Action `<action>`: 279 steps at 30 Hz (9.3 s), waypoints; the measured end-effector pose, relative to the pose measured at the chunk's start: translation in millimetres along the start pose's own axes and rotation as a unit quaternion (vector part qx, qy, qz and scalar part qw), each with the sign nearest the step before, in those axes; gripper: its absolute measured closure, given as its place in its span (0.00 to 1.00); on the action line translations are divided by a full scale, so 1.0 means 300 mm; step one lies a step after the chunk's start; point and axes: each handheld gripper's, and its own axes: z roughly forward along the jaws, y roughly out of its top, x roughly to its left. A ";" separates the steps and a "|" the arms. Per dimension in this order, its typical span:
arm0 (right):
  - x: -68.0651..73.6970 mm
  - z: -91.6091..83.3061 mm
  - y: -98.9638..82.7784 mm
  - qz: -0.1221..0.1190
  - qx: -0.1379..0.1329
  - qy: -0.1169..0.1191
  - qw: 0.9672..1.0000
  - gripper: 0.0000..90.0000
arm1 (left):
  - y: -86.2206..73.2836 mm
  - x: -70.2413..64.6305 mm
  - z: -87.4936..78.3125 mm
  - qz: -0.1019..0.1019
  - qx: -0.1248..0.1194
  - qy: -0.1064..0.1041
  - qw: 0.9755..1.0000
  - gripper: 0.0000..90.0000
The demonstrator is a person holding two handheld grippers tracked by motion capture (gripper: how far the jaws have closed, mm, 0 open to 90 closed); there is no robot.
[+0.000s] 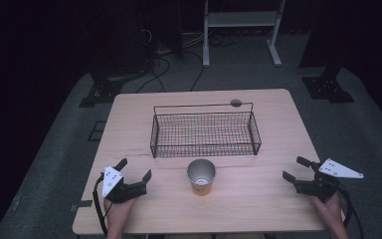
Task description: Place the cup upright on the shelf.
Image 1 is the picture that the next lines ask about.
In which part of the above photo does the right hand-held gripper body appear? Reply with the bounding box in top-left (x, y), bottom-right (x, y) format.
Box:
top-left (292, 157), bottom-right (365, 203)

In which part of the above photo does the black wire basket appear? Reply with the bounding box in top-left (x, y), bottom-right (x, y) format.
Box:
top-left (149, 99), bottom-right (263, 158)

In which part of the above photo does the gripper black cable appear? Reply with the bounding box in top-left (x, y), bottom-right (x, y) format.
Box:
top-left (92, 174), bottom-right (113, 237)
top-left (336, 182), bottom-right (365, 239)

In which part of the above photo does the wooden table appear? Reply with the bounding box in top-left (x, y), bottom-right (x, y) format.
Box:
top-left (72, 88), bottom-right (346, 236)

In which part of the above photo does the white metal stand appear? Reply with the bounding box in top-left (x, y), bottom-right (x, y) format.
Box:
top-left (202, 0), bottom-right (287, 69)

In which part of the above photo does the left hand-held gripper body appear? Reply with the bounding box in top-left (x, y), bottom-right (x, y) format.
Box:
top-left (101, 165), bottom-right (148, 204)

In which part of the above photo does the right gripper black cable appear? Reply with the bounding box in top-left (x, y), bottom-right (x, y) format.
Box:
top-left (336, 182), bottom-right (365, 239)

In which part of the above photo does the black floor cable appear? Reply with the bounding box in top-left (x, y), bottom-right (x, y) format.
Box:
top-left (135, 49), bottom-right (205, 95)

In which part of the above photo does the person's left hand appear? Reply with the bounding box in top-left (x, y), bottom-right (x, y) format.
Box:
top-left (102, 196), bottom-right (138, 233)

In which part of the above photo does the person's right hand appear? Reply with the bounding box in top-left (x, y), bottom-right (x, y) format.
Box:
top-left (309, 192), bottom-right (343, 230)

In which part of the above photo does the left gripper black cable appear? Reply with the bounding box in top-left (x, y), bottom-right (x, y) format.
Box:
top-left (92, 174), bottom-right (113, 237)

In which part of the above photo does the metal cup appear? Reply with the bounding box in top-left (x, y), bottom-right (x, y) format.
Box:
top-left (186, 158), bottom-right (217, 197)

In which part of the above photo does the black stand base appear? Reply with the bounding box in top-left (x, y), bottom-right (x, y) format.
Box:
top-left (78, 71), bottom-right (143, 109)
top-left (301, 66), bottom-right (356, 104)

